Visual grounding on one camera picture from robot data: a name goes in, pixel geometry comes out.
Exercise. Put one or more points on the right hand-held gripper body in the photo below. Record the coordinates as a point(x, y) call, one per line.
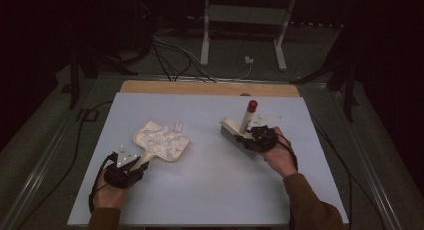
point(265, 138)

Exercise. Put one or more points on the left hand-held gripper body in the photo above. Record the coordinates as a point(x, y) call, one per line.
point(120, 176)

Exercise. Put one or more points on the cream brush with red cap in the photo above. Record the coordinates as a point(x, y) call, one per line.
point(247, 118)

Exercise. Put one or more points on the pile of paper scraps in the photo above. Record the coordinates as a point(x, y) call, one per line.
point(160, 141)

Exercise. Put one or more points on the cream plastic dustpan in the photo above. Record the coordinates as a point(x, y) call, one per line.
point(149, 127)

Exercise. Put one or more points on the person's left hand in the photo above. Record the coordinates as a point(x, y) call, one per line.
point(110, 196)

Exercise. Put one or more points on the person's right hand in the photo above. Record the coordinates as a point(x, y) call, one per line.
point(280, 160)

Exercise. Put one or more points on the white table cover sheet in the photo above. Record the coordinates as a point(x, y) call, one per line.
point(206, 196)

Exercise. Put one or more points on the white plug adapter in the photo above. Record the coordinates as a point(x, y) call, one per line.
point(248, 59)

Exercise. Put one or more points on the black tripod stand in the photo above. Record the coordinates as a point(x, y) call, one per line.
point(348, 90)
point(75, 76)

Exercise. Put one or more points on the white metal stand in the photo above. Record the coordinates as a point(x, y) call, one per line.
point(205, 40)

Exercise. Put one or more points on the dark equipment rack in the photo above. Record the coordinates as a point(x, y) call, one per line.
point(140, 20)

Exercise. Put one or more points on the metal floor rail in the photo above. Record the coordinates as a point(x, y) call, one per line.
point(43, 160)
point(366, 163)

